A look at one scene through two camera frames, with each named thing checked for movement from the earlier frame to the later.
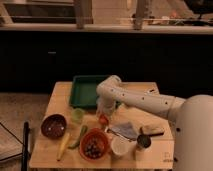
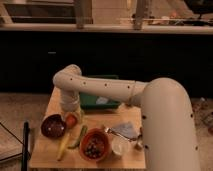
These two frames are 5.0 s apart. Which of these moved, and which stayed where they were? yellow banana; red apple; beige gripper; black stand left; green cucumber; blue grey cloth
Moved: beige gripper; red apple
Stayed: green cucumber; yellow banana; blue grey cloth; black stand left
